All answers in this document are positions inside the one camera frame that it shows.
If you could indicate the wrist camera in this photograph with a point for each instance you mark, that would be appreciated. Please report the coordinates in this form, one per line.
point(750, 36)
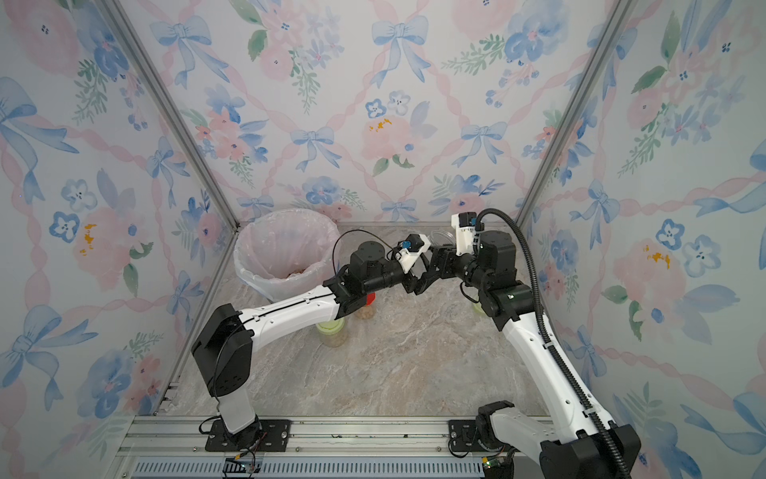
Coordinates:
point(411, 250)
point(464, 225)

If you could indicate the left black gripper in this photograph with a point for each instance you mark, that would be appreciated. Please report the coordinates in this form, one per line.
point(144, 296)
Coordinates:
point(420, 287)

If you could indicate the grey mesh trash bin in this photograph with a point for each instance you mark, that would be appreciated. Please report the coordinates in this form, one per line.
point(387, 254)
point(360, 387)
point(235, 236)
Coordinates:
point(269, 289)

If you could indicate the aluminium corner post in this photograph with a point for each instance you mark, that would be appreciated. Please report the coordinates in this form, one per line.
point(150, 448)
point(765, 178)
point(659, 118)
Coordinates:
point(605, 43)
point(117, 19)

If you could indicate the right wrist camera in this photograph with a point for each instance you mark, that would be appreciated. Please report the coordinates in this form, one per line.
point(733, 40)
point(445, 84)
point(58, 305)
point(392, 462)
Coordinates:
point(464, 225)

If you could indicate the red lid peanut jar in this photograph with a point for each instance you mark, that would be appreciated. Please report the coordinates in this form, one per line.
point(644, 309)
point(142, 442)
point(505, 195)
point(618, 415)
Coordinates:
point(368, 311)

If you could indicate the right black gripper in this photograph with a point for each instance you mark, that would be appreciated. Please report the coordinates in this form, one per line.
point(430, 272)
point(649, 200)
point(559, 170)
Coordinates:
point(450, 255)

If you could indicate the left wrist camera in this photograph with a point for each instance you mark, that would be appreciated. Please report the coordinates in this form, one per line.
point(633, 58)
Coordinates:
point(411, 250)

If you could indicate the right aluminium corner post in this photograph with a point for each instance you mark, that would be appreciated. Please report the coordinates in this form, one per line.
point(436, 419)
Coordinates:
point(605, 43)

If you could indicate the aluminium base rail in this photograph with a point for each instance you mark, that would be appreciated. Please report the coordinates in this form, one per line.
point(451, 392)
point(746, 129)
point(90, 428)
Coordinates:
point(312, 447)

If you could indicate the left aluminium corner post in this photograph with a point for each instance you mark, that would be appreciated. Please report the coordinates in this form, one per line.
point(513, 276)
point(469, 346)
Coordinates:
point(117, 19)

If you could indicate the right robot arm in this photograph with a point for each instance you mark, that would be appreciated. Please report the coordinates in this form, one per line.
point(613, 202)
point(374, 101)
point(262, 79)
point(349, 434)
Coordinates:
point(582, 439)

